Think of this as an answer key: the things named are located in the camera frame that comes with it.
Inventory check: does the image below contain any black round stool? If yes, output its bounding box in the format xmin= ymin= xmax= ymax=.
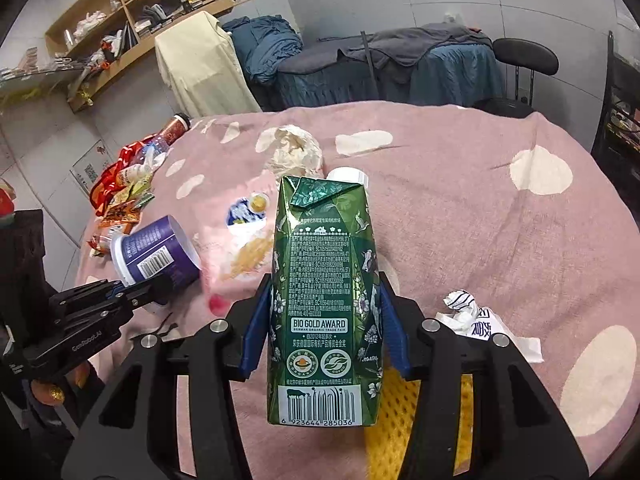
xmin=492 ymin=37 xmax=560 ymax=112

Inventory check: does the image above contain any glass wall shelf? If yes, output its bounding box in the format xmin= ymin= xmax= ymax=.
xmin=0 ymin=47 xmax=103 ymax=98

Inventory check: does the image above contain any wooden cubby shelf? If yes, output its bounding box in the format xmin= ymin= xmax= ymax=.
xmin=44 ymin=0 xmax=236 ymax=114

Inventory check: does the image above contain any yellow foam net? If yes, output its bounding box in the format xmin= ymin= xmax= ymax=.
xmin=364 ymin=360 xmax=474 ymax=480

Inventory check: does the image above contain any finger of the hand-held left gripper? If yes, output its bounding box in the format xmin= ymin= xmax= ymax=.
xmin=47 ymin=280 xmax=130 ymax=317
xmin=102 ymin=275 xmax=177 ymax=313

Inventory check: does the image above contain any grey blanket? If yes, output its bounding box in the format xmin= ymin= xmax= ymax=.
xmin=340 ymin=22 xmax=494 ymax=69

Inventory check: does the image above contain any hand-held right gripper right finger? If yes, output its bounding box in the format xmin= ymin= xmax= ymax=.
xmin=377 ymin=272 xmax=591 ymax=480

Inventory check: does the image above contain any green milk carton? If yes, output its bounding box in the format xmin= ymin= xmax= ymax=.
xmin=265 ymin=166 xmax=387 ymax=429

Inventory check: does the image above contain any pile of snack wrappers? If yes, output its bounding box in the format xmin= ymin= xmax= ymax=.
xmin=87 ymin=140 xmax=169 ymax=259

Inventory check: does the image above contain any pink polka-dot blanket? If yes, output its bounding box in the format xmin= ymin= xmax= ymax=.
xmin=75 ymin=105 xmax=640 ymax=480

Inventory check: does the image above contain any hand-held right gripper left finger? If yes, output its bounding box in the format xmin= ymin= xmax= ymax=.
xmin=60 ymin=274 xmax=274 ymax=480

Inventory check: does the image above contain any black mesh trolley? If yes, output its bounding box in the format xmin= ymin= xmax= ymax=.
xmin=590 ymin=30 xmax=640 ymax=192

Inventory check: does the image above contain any beige crumpled tissue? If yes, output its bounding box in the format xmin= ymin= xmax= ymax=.
xmin=260 ymin=125 xmax=325 ymax=179

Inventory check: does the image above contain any small wall notice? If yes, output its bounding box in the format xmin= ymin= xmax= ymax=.
xmin=70 ymin=140 xmax=119 ymax=197

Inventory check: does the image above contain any orange gold ornament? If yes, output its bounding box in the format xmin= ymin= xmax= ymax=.
xmin=30 ymin=381 xmax=67 ymax=407

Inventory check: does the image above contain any blue bedding pile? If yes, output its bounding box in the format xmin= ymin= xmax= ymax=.
xmin=220 ymin=15 xmax=306 ymax=87

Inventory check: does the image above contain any cream cloth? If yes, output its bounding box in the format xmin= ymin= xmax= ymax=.
xmin=154 ymin=10 xmax=264 ymax=119

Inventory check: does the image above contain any clear plastic wrapper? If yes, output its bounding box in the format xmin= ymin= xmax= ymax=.
xmin=192 ymin=230 xmax=277 ymax=312

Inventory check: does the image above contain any blue white foil lid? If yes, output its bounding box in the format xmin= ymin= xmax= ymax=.
xmin=226 ymin=192 xmax=269 ymax=229

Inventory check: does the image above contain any purple paper cup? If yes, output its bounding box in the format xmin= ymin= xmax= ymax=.
xmin=110 ymin=215 xmax=202 ymax=307

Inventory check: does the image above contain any blue skirted massage bed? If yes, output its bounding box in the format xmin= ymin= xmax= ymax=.
xmin=277 ymin=22 xmax=507 ymax=111

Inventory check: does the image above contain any white crumpled paper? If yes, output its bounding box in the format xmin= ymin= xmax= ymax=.
xmin=434 ymin=289 xmax=544 ymax=364

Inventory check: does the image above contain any red label plastic bottle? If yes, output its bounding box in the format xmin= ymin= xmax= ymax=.
xmin=145 ymin=112 xmax=194 ymax=154

